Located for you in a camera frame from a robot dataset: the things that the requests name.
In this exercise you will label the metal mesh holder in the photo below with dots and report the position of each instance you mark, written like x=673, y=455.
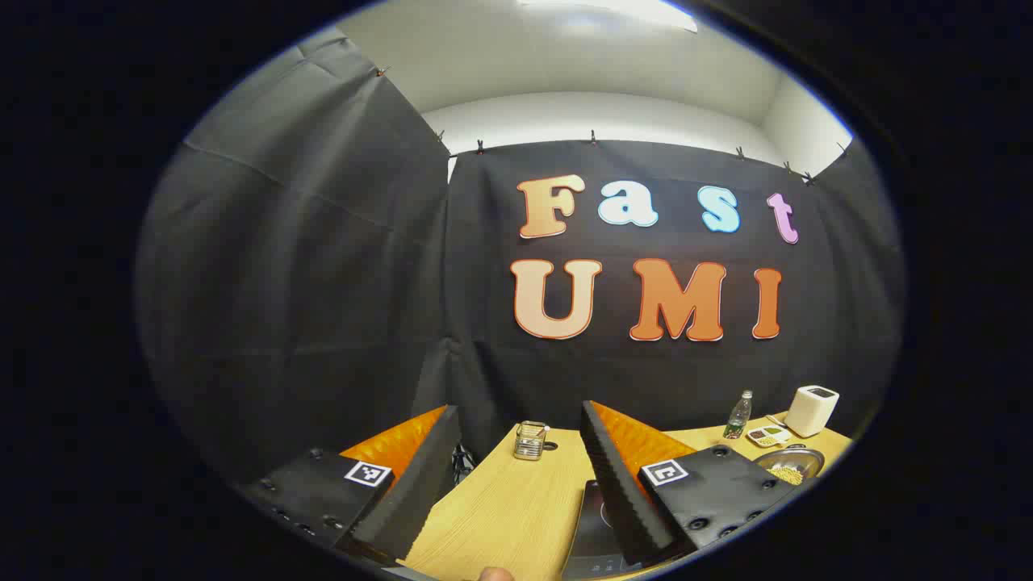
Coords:
x=529, y=444

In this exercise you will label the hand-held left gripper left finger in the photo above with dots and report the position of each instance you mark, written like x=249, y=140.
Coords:
x=411, y=492

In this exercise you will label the pile of soybeans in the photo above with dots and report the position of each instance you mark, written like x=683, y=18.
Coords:
x=789, y=474

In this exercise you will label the black backdrop cloth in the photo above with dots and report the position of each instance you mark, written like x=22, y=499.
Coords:
x=323, y=282

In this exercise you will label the white divided bean plate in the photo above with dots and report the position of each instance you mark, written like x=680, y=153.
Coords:
x=768, y=436

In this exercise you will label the white toaster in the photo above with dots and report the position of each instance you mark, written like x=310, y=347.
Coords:
x=811, y=411

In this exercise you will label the stainless steel pot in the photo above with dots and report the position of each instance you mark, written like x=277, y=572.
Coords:
x=787, y=457

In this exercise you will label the clear plastic water bottle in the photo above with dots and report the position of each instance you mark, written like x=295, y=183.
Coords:
x=738, y=420

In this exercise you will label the ceiling light panel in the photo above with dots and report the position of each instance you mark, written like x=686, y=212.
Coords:
x=629, y=10

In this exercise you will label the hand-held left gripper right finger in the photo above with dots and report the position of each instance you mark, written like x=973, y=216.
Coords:
x=621, y=500

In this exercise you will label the black induction cooktop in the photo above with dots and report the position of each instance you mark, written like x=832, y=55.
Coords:
x=589, y=532

